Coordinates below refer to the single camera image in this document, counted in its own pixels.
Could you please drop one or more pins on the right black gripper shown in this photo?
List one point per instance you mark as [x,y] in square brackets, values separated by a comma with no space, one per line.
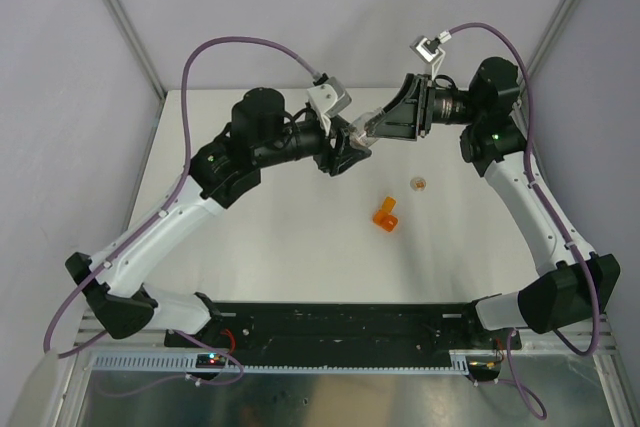
[409,114]

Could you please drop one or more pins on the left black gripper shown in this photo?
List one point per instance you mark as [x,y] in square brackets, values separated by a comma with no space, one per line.
[337,160]

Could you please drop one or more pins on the orange pill organizer box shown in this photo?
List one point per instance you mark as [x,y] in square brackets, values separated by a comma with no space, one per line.
[384,217]

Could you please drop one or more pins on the clear pill bottle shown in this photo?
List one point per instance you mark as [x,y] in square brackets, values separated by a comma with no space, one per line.
[361,130]

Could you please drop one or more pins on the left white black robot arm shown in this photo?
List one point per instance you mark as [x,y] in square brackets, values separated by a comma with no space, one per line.
[260,134]

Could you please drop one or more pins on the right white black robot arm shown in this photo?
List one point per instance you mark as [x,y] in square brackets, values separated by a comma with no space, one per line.
[574,281]

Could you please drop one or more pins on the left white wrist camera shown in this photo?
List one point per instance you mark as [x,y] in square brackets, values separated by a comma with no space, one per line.
[327,100]

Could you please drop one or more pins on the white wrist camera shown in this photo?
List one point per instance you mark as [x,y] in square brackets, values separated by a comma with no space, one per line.
[327,100]
[429,50]

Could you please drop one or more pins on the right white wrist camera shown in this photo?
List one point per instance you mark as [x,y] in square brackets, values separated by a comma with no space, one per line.
[429,50]

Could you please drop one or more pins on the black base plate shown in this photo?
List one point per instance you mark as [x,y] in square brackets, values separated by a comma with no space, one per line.
[348,332]

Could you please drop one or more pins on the right aluminium frame post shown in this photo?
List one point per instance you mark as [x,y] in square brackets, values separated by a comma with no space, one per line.
[547,40]

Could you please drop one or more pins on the aluminium frame post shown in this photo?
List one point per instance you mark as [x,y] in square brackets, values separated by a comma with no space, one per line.
[131,38]
[547,40]

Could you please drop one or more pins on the grey slotted cable duct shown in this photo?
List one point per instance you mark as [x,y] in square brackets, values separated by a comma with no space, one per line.
[209,363]

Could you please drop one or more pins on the aluminium side rail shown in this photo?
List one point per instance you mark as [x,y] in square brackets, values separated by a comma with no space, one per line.
[600,327]

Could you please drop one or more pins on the left aluminium frame post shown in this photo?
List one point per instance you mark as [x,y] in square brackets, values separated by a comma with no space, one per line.
[131,38]

